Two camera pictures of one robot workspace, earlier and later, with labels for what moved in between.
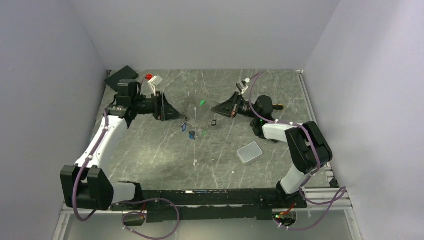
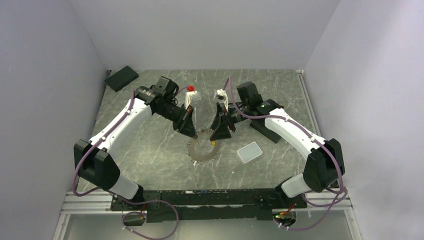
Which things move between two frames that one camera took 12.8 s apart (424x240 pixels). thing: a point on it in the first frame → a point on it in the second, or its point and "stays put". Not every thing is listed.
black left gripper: x=163 y=110 → x=185 y=124
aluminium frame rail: x=342 y=204 stays put
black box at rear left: x=126 y=73 stays put
